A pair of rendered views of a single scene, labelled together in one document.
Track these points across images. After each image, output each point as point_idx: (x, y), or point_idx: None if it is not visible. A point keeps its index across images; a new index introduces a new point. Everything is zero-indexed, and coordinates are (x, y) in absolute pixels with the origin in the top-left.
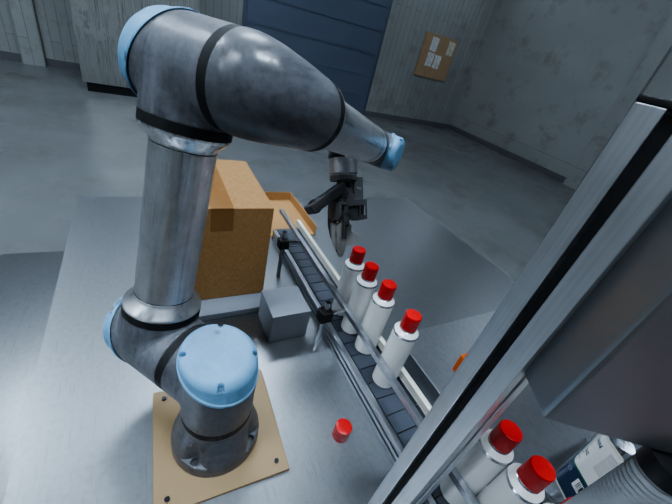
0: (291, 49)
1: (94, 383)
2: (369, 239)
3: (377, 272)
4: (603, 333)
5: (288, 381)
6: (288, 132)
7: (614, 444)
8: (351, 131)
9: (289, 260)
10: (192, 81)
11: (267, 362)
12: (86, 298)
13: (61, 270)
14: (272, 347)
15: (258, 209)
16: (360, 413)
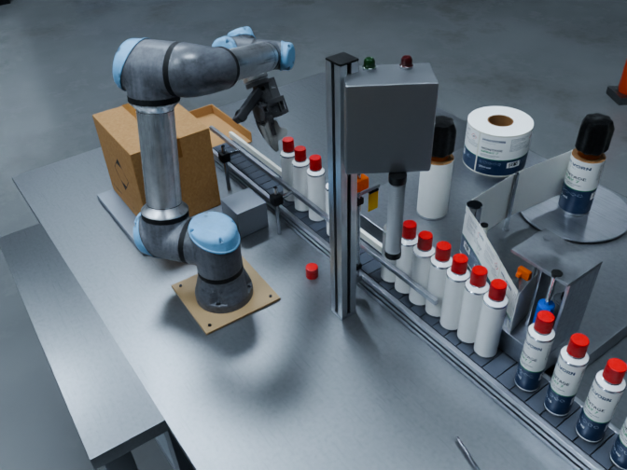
0: (202, 46)
1: (129, 291)
2: (311, 128)
3: (305, 152)
4: (344, 135)
5: (264, 256)
6: (214, 88)
7: (468, 207)
8: (246, 66)
9: (234, 172)
10: (161, 80)
11: (243, 250)
12: (84, 248)
13: (50, 236)
14: (244, 241)
15: (197, 132)
16: (325, 261)
